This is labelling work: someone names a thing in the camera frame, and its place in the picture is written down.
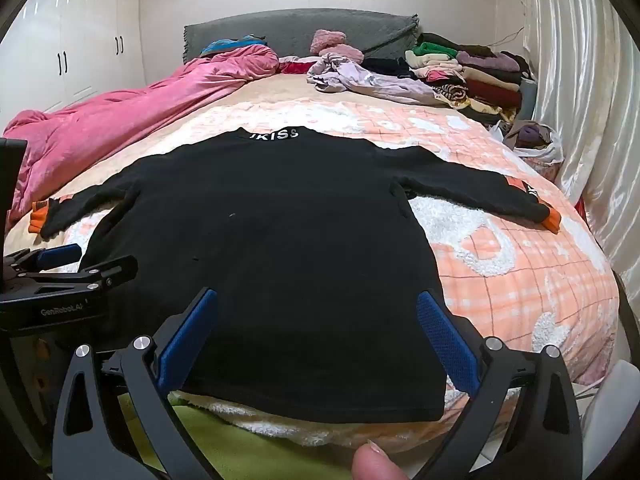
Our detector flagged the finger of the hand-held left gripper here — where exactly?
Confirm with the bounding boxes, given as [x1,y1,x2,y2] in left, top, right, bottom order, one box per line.
[17,255,139,295]
[5,243,83,272]

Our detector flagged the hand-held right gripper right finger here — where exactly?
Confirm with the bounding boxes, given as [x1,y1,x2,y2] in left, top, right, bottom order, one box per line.
[416,289,583,480]

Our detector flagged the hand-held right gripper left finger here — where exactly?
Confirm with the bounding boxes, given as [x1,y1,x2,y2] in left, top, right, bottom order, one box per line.
[52,287,221,480]

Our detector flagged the black sweater with orange cuffs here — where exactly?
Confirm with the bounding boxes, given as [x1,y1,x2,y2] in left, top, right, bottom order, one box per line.
[29,127,562,423]

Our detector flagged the white bag of clothes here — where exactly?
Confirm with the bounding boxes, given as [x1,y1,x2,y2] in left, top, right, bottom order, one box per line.
[487,120,563,181]

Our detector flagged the stack of folded clothes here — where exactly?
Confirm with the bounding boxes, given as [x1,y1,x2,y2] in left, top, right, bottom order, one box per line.
[404,32,538,123]

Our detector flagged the person's right hand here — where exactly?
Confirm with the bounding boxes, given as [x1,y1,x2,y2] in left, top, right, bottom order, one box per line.
[351,440,408,480]

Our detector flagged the orange plaid fleece blanket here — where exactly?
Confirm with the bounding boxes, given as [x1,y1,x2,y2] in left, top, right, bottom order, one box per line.
[50,100,621,448]

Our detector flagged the person's green top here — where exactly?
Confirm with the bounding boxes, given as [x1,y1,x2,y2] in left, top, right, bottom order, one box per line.
[117,392,366,480]

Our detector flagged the pink duvet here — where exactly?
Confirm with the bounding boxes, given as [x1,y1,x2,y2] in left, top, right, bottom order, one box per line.
[2,45,281,231]

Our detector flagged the white wardrobe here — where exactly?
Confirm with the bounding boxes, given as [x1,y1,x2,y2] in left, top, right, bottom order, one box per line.
[0,0,143,116]

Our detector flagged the beige bed sheet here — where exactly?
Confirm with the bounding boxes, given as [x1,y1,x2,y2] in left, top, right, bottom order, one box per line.
[4,71,451,271]

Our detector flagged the grey blue cushion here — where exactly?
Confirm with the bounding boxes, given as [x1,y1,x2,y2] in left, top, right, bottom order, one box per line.
[519,79,540,122]

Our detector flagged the blue cloth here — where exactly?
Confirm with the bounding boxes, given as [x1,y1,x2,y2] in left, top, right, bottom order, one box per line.
[200,35,268,58]

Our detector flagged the lilac garment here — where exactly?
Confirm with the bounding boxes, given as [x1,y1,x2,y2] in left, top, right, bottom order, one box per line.
[306,52,446,106]

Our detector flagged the red cloth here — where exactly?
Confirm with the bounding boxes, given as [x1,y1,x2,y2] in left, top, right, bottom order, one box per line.
[279,57,321,76]

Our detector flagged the black garment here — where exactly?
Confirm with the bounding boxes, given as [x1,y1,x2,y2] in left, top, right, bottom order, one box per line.
[362,56,416,78]

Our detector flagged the white satin curtain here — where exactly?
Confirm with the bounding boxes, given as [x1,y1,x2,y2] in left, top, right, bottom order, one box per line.
[522,0,640,311]

